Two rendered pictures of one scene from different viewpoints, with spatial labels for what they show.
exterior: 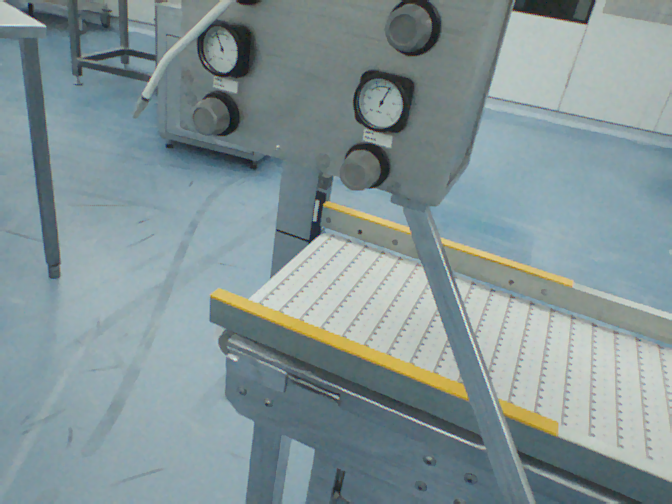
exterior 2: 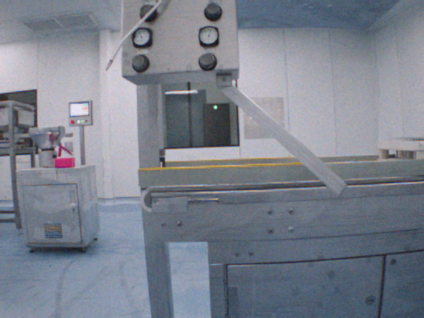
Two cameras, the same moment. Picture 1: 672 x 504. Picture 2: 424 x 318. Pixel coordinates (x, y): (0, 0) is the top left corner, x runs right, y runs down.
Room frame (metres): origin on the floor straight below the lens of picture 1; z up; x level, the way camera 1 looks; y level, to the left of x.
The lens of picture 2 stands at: (-0.24, 0.15, 0.91)
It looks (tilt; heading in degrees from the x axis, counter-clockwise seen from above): 3 degrees down; 345
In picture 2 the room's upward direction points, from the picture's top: 2 degrees counter-clockwise
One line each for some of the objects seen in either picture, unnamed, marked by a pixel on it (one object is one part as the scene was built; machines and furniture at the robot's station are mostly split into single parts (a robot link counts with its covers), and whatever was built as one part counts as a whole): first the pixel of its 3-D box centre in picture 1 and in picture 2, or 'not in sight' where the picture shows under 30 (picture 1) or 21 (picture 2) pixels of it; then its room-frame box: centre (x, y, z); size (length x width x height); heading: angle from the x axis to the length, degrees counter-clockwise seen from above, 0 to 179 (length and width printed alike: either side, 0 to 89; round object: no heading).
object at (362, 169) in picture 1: (362, 163); (207, 58); (0.37, -0.01, 1.06); 0.03 x 0.03 x 0.04; 71
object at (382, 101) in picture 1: (382, 102); (209, 36); (0.37, -0.01, 1.10); 0.04 x 0.01 x 0.04; 71
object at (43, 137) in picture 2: not in sight; (54, 146); (3.25, 0.79, 0.95); 0.49 x 0.36 x 0.37; 79
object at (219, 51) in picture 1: (223, 49); (142, 37); (0.41, 0.10, 1.11); 0.04 x 0.01 x 0.04; 71
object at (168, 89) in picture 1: (231, 82); (60, 207); (3.18, 0.75, 0.38); 0.63 x 0.57 x 0.76; 79
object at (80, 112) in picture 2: not in sight; (80, 132); (3.29, 0.52, 1.07); 0.23 x 0.10 x 0.62; 79
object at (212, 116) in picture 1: (211, 109); (139, 59); (0.41, 0.11, 1.07); 0.03 x 0.02 x 0.04; 71
